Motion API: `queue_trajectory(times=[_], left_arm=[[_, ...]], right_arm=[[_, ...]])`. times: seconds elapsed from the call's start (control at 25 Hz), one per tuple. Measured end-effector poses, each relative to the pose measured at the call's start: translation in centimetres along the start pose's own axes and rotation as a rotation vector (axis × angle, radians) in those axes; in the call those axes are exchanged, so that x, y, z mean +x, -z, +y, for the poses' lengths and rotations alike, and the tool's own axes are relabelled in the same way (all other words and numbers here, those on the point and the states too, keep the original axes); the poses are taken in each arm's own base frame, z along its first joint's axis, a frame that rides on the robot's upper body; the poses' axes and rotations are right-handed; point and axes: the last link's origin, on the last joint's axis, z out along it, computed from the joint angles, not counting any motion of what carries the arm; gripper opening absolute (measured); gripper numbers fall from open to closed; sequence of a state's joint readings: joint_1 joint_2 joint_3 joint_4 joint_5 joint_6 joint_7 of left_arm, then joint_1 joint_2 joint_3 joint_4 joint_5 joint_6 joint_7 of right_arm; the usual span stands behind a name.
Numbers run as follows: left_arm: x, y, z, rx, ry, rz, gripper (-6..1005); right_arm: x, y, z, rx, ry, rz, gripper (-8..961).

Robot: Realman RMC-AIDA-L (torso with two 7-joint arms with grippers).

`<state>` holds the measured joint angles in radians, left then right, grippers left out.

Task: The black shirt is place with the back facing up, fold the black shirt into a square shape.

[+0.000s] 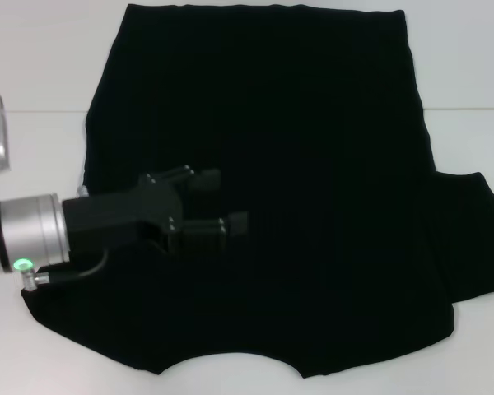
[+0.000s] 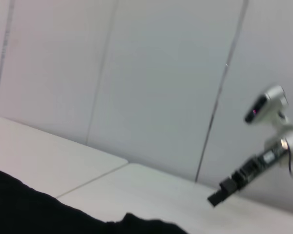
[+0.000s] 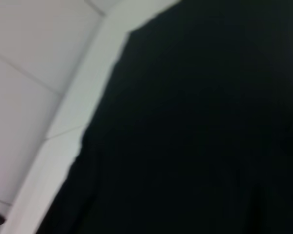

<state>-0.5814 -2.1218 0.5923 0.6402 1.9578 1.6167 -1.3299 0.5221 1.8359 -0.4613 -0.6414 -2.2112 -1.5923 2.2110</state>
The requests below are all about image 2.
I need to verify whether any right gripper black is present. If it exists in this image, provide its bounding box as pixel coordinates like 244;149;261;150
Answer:
207;139;288;208

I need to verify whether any right gripper cable with connector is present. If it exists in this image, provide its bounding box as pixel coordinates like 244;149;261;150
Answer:
280;139;293;180

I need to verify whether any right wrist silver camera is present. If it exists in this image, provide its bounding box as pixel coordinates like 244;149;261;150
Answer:
244;85;290;125

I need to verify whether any black shirt with white print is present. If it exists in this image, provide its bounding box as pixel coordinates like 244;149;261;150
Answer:
0;167;189;234

